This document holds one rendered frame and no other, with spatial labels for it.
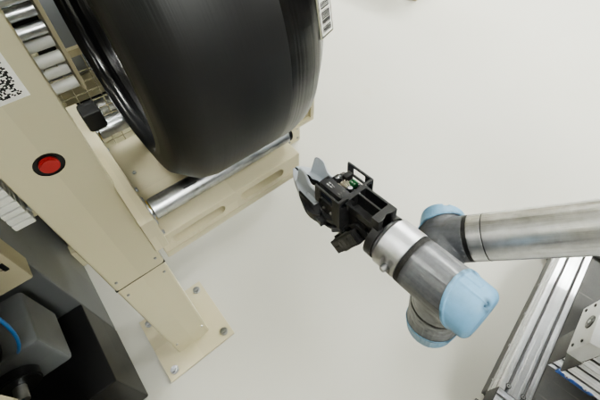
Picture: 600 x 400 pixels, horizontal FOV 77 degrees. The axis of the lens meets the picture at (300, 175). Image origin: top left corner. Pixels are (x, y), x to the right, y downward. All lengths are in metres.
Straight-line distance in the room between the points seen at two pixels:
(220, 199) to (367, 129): 1.48
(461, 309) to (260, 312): 1.19
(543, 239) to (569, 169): 1.81
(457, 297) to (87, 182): 0.62
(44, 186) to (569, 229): 0.78
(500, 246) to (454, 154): 1.59
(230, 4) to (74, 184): 0.43
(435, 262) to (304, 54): 0.33
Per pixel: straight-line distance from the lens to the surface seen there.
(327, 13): 0.60
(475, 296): 0.50
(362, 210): 0.55
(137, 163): 1.02
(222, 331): 1.58
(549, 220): 0.61
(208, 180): 0.78
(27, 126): 0.67
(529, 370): 1.49
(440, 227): 0.65
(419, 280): 0.51
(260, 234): 1.75
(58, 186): 0.75
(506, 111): 2.57
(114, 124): 0.97
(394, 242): 0.52
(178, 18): 0.47
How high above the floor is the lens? 1.52
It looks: 52 degrees down
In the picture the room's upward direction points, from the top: straight up
